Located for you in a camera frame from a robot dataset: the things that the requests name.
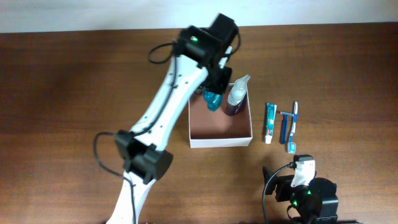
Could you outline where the teal mouthwash bottle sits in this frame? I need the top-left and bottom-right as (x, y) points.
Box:
(204, 91), (223, 111)

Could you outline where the teal toothpaste tube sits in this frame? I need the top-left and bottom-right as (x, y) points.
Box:
(265, 103), (277, 144)

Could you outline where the blue disposable razor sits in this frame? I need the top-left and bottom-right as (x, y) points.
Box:
(280, 111), (294, 144)

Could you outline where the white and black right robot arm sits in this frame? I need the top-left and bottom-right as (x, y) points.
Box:
(262, 167), (338, 224)

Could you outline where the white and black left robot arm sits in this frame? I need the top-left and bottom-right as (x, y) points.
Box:
(108, 14), (239, 223)

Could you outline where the blue white toothbrush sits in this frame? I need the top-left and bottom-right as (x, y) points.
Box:
(287, 101), (298, 154)

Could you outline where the white cardboard box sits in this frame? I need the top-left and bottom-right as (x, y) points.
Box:
(188, 84), (253, 149)

